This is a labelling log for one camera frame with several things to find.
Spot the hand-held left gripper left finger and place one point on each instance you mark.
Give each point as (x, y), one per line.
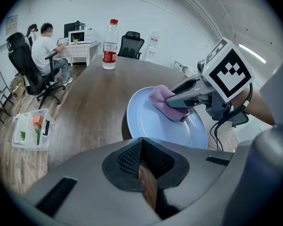
(92, 185)

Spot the white water dispenser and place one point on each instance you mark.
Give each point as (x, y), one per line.
(153, 46)

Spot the big blue plate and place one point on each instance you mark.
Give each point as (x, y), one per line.
(151, 126)

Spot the person's right forearm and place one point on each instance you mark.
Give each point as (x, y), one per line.
(257, 102)

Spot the plastic water bottle red cap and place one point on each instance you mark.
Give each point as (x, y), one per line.
(109, 55)

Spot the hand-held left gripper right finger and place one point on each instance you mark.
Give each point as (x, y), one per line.
(202, 178)

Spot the white countertop appliance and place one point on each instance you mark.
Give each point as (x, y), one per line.
(92, 35)

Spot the green leafy sprig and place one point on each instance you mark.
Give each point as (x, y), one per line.
(38, 136)

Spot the black rectangular clip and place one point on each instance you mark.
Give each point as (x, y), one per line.
(47, 127)

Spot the white perforated tray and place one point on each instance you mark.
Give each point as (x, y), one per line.
(29, 131)

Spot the black office chair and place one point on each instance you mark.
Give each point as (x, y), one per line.
(129, 46)
(21, 60)

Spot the ceiling light strip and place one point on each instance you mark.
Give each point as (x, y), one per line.
(252, 53)

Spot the white microwave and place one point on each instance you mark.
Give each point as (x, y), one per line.
(76, 37)

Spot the grey laptop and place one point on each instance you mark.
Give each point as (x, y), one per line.
(62, 41)

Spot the purple cloth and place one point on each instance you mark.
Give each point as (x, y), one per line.
(160, 98)

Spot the orange block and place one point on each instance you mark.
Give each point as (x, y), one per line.
(37, 121)

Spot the wall poster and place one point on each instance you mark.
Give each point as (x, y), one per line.
(11, 25)

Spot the green maple leaf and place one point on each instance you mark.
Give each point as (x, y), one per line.
(22, 135)

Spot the clear plastic storage box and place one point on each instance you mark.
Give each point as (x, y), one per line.
(28, 147)

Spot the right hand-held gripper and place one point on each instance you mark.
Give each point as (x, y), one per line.
(228, 72)

